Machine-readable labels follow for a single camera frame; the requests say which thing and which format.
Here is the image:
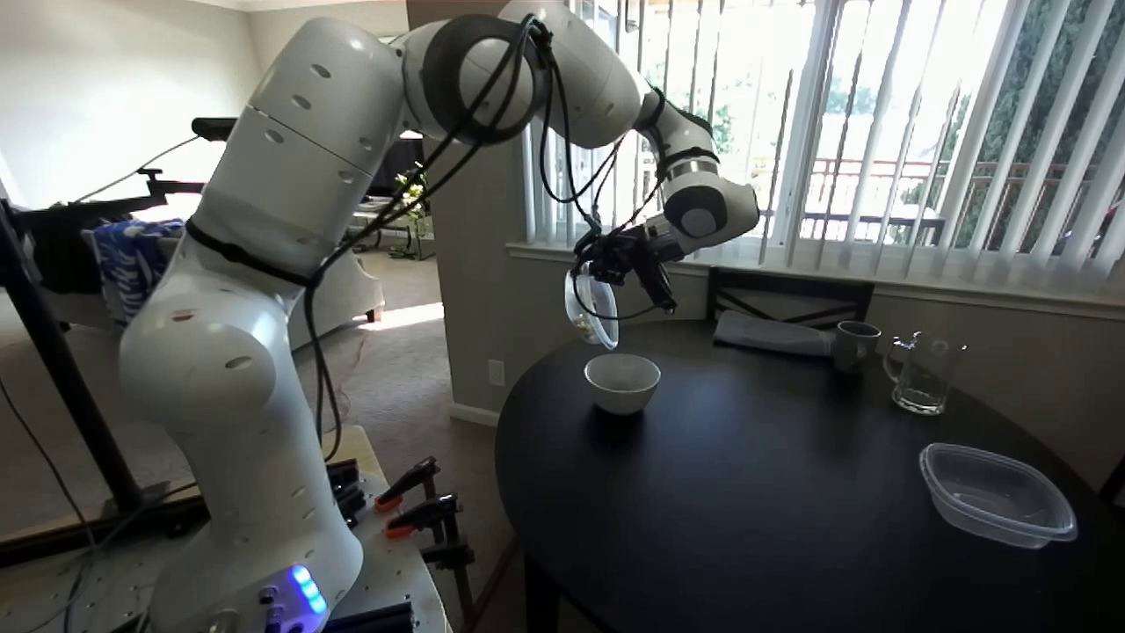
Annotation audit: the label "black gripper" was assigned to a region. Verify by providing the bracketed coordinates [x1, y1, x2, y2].
[572, 228, 676, 319]

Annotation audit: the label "clear lunch box with candy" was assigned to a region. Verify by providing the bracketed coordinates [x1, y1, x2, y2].
[563, 272, 619, 351]

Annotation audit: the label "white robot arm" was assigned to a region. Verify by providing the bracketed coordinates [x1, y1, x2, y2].
[120, 0, 759, 633]

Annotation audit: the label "white bowl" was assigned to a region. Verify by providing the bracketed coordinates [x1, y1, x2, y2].
[584, 351, 662, 414]

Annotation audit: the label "black chair back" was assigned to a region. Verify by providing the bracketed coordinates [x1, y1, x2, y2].
[707, 268, 872, 331]

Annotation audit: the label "folded grey cloth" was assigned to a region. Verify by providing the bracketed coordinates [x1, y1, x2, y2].
[714, 313, 833, 358]

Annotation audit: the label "dark grey mug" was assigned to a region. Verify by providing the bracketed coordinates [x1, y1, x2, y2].
[831, 319, 882, 377]

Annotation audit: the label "round black table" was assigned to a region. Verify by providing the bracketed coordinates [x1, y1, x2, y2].
[496, 323, 1125, 633]

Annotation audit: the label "red black clamp upper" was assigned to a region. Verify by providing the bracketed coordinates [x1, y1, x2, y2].
[373, 457, 441, 515]

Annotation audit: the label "red black clamp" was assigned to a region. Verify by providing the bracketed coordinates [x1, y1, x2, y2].
[373, 457, 441, 515]
[383, 494, 458, 538]

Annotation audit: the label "red black clamp lower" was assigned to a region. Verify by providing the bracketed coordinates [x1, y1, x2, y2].
[383, 494, 458, 538]

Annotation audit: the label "clear glass pitcher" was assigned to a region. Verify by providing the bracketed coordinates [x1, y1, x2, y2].
[882, 331, 969, 420]

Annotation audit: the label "white vertical window blinds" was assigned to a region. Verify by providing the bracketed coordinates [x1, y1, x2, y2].
[567, 0, 1125, 283]

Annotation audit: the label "empty clear plastic container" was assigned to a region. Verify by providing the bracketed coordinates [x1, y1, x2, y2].
[917, 445, 1081, 552]

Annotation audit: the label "black stand pole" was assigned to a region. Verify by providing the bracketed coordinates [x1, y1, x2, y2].
[0, 215, 146, 509]

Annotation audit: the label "black camera on tripod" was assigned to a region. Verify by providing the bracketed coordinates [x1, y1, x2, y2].
[65, 115, 237, 213]

